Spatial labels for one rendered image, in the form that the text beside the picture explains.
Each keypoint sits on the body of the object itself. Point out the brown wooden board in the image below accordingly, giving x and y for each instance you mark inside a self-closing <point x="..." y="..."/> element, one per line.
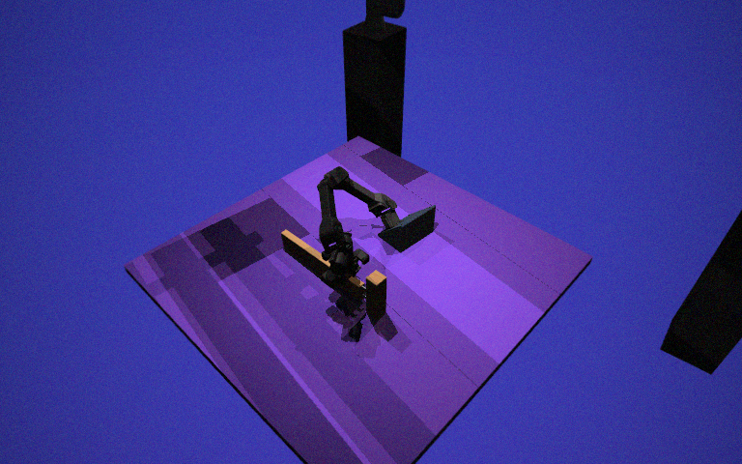
<point x="311" y="256"/>

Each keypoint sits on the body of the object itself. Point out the wooden post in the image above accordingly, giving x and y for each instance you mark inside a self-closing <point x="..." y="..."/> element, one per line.
<point x="376" y="295"/>

